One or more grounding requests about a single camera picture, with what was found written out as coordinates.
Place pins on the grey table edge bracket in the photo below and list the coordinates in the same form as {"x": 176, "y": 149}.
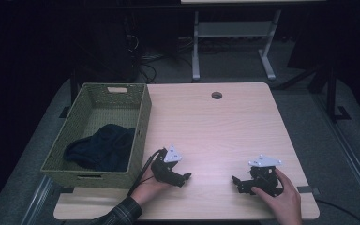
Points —
{"x": 306, "y": 189}

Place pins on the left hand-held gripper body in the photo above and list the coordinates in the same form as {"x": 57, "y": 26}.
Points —
{"x": 162, "y": 172}

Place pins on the aluminium floor rail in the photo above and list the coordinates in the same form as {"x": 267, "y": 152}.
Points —
{"x": 347, "y": 150}
{"x": 36, "y": 203}

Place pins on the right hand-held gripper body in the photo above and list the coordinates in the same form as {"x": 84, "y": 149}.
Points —
{"x": 264, "y": 175}

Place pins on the dark metal stand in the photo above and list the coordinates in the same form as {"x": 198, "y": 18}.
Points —
{"x": 332, "y": 93}

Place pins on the green woven basket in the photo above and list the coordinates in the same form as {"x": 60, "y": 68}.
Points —
{"x": 75, "y": 125}

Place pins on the person's right hand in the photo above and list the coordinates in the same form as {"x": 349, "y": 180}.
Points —
{"x": 286, "y": 206}

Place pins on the dark cloth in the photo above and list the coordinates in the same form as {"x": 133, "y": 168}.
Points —
{"x": 106, "y": 146}

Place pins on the person's left hand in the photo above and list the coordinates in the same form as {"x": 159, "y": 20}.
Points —
{"x": 148, "y": 189}

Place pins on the white metal stand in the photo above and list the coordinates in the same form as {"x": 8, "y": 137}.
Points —
{"x": 231, "y": 28}

